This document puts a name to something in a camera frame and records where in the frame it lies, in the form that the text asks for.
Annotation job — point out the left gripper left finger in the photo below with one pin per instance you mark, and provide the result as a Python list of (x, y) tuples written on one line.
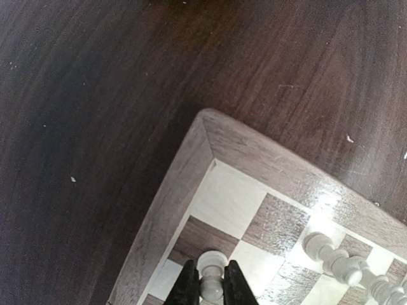
[(186, 289)]

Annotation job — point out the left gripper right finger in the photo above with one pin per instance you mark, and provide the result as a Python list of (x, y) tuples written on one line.
[(236, 290)]

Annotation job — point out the white pawn chess piece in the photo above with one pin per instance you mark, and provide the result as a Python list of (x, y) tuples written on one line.
[(210, 266)]

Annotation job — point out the wooden chess board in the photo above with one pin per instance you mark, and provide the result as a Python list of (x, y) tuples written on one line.
[(233, 190)]

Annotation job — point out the white chess pieces pile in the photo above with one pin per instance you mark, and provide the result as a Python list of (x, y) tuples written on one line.
[(352, 270)]

